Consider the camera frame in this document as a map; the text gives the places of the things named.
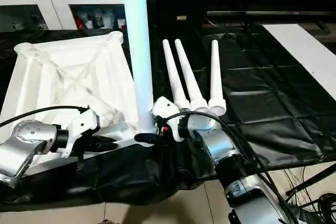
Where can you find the white plastic table leg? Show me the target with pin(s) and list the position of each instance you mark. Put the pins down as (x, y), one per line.
(176, 77)
(216, 82)
(190, 77)
(139, 51)

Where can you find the white plastic table top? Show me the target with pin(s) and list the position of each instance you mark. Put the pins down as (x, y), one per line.
(63, 77)

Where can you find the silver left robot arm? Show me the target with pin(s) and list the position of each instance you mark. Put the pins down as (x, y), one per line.
(26, 142)

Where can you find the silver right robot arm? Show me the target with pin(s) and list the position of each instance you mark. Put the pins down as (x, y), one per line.
(220, 145)

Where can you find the black plastic mat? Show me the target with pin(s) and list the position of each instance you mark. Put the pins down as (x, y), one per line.
(283, 124)

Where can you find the white board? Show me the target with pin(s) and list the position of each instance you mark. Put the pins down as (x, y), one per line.
(307, 56)

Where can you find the black stand base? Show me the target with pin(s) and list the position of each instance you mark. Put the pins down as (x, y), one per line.
(320, 203)

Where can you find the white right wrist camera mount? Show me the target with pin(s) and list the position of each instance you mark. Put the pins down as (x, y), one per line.
(165, 109)

